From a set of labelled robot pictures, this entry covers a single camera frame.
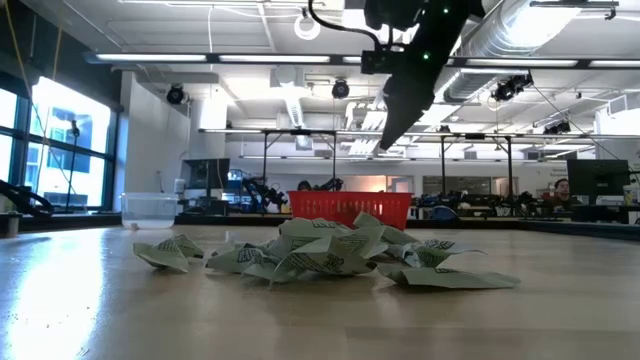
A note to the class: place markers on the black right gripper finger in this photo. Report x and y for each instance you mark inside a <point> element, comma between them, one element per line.
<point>405,115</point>

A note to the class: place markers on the red plastic basket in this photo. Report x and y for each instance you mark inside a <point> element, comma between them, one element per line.
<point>340,205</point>

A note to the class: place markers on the pale green printed paper packet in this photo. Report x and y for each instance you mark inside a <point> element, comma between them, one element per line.
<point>320,260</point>
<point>240,259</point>
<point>450,278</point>
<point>310,227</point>
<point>160,257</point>
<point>370,221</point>
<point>430,256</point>
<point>187,245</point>

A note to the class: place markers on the black background robot arm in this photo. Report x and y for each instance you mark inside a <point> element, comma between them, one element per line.
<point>330,185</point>
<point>262,192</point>

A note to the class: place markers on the blue bag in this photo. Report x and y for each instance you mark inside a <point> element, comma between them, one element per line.
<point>444,214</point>

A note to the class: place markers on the person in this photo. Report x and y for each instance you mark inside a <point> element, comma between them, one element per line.
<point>561,187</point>
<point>304,186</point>

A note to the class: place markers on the black computer monitor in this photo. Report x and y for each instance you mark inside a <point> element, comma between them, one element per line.
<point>597,177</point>
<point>207,172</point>

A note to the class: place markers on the black background desk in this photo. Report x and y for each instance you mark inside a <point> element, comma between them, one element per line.
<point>600,214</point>

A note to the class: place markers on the small white bottle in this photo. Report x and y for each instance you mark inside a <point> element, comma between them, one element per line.
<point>180,186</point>

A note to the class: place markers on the clear plastic container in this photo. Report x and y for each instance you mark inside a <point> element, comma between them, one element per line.
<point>150,212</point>

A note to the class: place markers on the large window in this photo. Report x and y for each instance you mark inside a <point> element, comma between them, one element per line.
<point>82,190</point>

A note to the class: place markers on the black tripod stand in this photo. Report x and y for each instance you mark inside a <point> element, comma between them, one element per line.
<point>71,165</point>

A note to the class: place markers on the small grey cylinder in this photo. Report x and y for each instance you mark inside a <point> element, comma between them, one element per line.
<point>12,225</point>

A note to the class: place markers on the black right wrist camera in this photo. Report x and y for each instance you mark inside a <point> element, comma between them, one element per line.
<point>380,62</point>

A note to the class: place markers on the black background rig frame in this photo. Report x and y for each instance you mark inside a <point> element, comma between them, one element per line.
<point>300,132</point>
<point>475,136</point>

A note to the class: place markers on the black ceiling camera cluster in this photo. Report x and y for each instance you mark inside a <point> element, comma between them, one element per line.
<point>510,87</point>

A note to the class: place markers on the black frame bar with lights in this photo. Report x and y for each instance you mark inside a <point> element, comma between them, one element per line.
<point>335,59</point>

